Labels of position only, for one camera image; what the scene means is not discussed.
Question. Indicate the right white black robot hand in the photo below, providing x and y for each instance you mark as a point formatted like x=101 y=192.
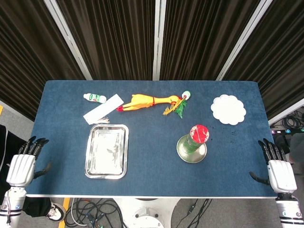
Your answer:
x=281 y=174

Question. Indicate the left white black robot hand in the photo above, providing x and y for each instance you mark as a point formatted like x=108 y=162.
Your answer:
x=20 y=167

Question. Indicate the green can with red lid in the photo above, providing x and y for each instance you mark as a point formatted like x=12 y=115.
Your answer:
x=199 y=134

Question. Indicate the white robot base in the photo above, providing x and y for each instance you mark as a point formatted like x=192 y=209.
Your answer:
x=145 y=213

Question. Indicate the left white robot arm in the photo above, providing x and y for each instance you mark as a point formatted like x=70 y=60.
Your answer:
x=12 y=209

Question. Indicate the black jacket white stripe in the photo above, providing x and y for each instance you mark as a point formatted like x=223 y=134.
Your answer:
x=7 y=142

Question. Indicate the gray trouser leg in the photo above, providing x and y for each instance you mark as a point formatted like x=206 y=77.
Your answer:
x=298 y=147

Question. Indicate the black trouser leg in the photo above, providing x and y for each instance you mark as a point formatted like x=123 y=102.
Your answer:
x=38 y=206

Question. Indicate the power strip with lights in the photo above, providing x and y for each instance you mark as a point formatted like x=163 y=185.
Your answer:
x=287 y=131

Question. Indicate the black white sneaker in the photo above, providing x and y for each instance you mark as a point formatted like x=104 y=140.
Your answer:
x=56 y=212

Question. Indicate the yellow floor tape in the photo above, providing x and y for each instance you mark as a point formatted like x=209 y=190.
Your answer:
x=64 y=209

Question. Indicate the rectangular steel tray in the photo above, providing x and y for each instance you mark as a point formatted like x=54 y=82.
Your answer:
x=90 y=166

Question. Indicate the white flower-shaped paint palette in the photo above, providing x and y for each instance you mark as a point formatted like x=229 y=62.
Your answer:
x=228 y=109

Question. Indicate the round steel plate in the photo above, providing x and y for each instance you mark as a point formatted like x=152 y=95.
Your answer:
x=192 y=158

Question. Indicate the small white bottle green label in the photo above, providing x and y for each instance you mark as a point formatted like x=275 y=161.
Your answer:
x=95 y=97

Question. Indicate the white paper strip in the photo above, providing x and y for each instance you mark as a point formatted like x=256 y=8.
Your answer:
x=104 y=108

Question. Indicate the dark pleated curtain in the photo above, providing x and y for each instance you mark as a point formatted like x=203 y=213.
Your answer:
x=202 y=40
x=28 y=59
x=278 y=66
x=111 y=40

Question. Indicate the green yellow artificial plant sprig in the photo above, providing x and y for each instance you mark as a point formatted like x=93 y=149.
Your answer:
x=181 y=108

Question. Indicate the small bottle green white cap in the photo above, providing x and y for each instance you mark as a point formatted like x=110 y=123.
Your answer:
x=186 y=94

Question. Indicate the blue felt table cover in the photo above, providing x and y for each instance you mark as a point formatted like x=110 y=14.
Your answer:
x=152 y=171

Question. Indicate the yellow rubber chicken toy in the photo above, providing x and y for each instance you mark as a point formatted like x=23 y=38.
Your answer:
x=140 y=101

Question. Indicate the white partition post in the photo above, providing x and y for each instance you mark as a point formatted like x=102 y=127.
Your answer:
x=158 y=40
x=244 y=40
x=69 y=40

